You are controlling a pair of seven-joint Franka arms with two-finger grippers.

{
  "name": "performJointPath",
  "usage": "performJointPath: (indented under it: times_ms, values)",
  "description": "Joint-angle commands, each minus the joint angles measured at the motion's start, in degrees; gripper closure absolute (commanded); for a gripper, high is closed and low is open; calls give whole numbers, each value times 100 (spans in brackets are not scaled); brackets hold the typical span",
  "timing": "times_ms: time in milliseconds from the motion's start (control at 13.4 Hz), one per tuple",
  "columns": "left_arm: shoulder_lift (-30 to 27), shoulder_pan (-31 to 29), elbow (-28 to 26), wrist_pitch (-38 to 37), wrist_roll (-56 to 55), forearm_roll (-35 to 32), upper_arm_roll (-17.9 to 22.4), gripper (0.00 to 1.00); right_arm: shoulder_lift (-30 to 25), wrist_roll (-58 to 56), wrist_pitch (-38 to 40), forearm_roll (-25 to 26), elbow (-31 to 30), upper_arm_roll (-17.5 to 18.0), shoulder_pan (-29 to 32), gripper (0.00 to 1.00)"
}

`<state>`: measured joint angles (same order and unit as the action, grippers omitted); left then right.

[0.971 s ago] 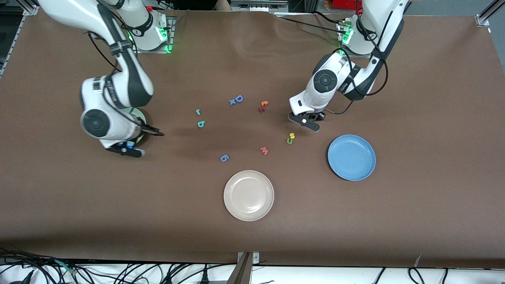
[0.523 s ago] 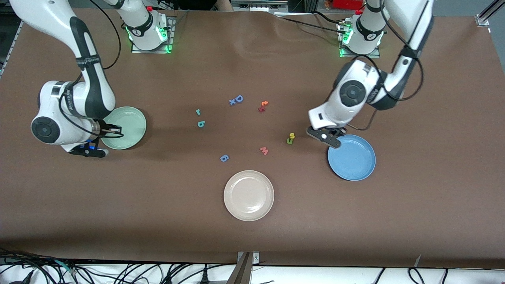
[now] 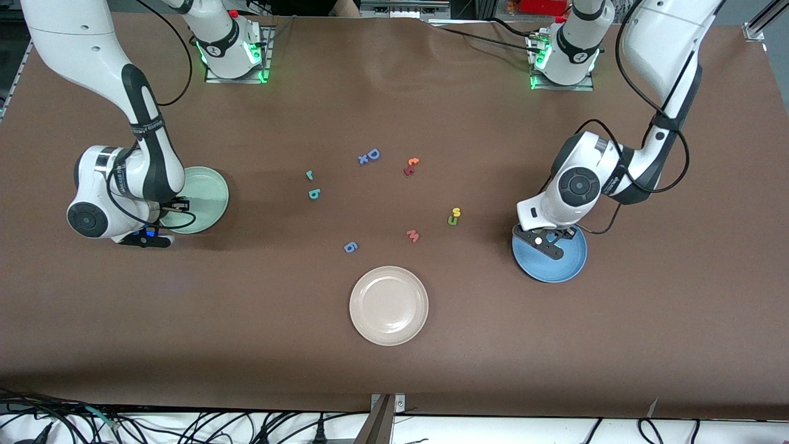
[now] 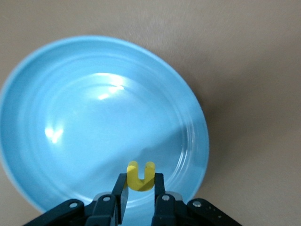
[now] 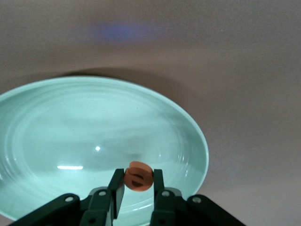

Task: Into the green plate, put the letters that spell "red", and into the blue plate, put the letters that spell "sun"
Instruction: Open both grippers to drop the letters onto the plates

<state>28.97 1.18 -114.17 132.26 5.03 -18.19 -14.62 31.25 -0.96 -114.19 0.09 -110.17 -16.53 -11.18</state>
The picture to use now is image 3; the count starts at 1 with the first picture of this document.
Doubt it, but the mint green plate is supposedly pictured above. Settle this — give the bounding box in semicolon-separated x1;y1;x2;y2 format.
159;166;229;234

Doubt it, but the blue plate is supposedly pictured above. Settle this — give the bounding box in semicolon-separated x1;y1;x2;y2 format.
512;225;587;283

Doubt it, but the beige plate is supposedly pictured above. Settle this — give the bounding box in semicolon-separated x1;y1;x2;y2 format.
349;266;429;347

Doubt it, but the brown table cover sheet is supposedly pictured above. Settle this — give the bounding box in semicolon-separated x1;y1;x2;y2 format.
0;14;789;421

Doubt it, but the red box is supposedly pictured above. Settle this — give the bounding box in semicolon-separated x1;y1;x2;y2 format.
518;0;569;16

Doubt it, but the grey metal bar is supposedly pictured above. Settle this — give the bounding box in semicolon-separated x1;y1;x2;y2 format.
354;395;396;444

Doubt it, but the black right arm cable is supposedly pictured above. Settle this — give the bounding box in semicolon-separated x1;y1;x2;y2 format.
106;0;198;232

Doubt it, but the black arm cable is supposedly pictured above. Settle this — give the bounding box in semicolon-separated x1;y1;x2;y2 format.
106;0;198;232
535;0;691;236

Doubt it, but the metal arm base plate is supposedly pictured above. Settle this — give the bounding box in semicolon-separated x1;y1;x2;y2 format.
526;31;595;92
205;25;276;84

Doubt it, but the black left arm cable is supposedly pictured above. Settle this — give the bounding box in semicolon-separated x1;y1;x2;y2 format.
535;0;691;236

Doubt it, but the black looped cable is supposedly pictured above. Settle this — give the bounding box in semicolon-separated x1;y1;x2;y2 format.
637;417;666;444

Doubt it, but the black cable on table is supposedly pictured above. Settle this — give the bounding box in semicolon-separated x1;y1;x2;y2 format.
428;18;546;53

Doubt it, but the teal cable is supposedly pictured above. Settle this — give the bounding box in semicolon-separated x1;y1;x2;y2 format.
83;406;121;430

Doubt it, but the silver bracket plate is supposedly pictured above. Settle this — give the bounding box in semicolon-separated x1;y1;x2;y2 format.
370;393;406;413

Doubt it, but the aluminium profile rail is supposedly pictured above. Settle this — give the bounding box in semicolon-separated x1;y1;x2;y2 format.
743;0;789;41

